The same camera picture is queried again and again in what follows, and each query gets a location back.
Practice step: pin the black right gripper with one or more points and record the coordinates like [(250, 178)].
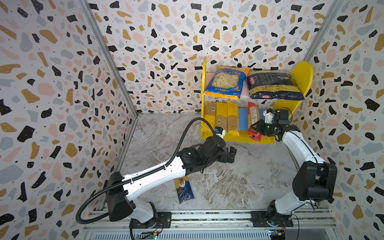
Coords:
[(261, 128)]

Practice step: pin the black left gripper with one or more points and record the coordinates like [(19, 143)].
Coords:
[(225, 158)]

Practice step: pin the red pasta packet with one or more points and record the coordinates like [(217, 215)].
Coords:
[(253, 118)]

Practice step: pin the yellow spaghetti box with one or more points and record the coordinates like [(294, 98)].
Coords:
[(233, 126)]

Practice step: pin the clear yellow spaghetti packet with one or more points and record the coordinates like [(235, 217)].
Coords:
[(221, 115)]

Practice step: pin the black penne pasta bag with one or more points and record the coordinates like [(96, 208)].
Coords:
[(267, 85)]

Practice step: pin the yellow spaghetti bag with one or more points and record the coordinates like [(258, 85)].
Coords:
[(210, 113)]

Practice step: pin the blue orecchiette pasta bag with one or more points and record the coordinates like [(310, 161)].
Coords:
[(227, 82)]

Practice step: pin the dark blue pasta bag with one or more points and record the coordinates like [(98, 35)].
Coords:
[(184, 190)]

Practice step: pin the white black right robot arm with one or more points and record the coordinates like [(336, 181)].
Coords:
[(315, 180)]

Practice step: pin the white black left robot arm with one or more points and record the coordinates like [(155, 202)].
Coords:
[(123, 201)]

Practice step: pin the yellow wooden shelf unit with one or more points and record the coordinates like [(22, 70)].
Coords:
[(303, 73)]

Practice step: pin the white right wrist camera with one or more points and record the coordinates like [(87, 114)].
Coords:
[(269, 116)]

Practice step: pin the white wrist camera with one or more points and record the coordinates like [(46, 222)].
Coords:
[(220, 132), (269, 116)]

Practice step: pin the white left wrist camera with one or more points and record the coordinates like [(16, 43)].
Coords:
[(220, 132)]

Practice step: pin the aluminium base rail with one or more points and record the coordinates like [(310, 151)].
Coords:
[(304, 224)]

